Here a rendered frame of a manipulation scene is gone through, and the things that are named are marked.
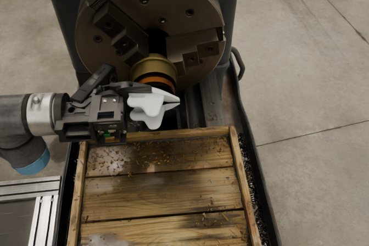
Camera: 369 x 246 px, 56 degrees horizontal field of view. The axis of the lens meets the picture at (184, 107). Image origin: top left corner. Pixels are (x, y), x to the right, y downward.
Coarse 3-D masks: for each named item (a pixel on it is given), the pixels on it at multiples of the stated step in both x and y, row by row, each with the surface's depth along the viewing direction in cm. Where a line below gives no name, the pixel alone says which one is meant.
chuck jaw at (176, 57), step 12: (168, 36) 71; (180, 36) 70; (192, 36) 70; (204, 36) 69; (216, 36) 68; (168, 48) 68; (180, 48) 68; (192, 48) 67; (204, 48) 69; (216, 48) 69; (180, 60) 66; (192, 60) 68; (180, 72) 68
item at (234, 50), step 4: (232, 48) 114; (236, 48) 115; (232, 52) 116; (236, 52) 115; (236, 56) 117; (240, 56) 119; (240, 60) 121; (240, 64) 124; (240, 68) 129; (244, 68) 130; (240, 72) 137; (240, 76) 140
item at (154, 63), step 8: (152, 56) 66; (160, 56) 67; (136, 64) 64; (144, 64) 63; (152, 64) 63; (160, 64) 63; (168, 64) 65; (136, 72) 64; (144, 72) 62; (152, 72) 62; (160, 72) 62; (168, 72) 63; (176, 72) 67; (136, 80) 63; (144, 80) 62; (152, 80) 61; (160, 80) 61; (168, 80) 63; (160, 88) 61; (168, 88) 62
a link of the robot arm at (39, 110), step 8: (32, 96) 59; (40, 96) 59; (48, 96) 58; (32, 104) 58; (40, 104) 57; (48, 104) 57; (32, 112) 57; (40, 112) 57; (48, 112) 57; (32, 120) 57; (40, 120) 57; (48, 120) 57; (32, 128) 58; (40, 128) 58; (48, 128) 58
